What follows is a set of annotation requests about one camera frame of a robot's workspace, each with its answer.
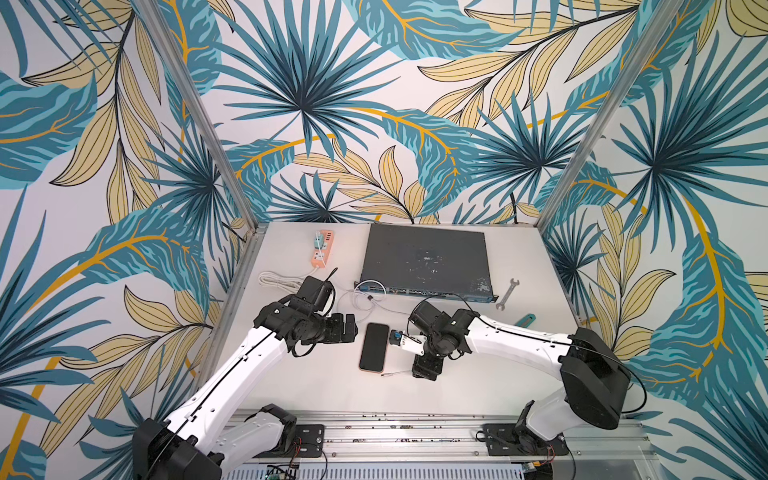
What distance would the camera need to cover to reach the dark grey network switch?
996 mm

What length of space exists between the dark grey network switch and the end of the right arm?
0.92 feet

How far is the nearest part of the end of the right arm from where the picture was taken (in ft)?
2.41
